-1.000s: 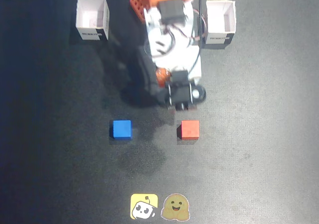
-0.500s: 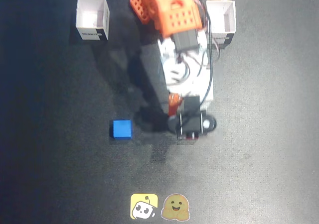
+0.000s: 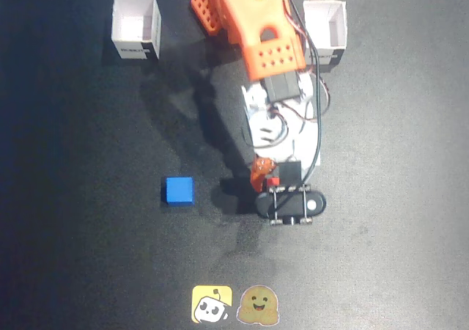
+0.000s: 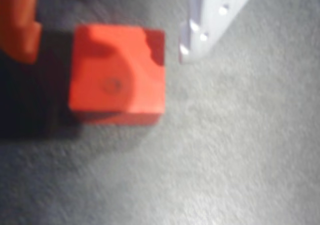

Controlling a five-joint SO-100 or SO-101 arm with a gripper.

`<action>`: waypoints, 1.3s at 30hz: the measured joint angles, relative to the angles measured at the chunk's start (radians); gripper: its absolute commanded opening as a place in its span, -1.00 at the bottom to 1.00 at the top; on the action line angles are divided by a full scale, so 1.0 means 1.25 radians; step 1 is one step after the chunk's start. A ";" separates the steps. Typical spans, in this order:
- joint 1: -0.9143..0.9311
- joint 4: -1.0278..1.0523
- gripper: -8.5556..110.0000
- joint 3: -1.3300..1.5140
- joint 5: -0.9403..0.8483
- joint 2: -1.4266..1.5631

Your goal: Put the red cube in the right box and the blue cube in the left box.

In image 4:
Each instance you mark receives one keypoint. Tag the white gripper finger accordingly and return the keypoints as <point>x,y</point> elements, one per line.
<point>215,22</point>

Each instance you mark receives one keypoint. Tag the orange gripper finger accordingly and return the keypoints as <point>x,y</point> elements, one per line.
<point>17,22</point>

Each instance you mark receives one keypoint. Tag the red cube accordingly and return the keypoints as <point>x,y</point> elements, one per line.
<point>117,80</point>

